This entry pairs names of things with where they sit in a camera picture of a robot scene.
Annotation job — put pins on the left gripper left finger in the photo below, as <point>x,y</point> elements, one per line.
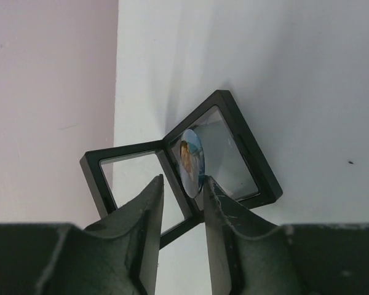
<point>115,255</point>

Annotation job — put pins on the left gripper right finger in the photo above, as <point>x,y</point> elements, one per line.
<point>250,255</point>

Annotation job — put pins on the round blue picture brooch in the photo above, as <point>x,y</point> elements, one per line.
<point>192,163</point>

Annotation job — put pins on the left black display case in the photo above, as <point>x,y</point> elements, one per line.
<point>232,157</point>

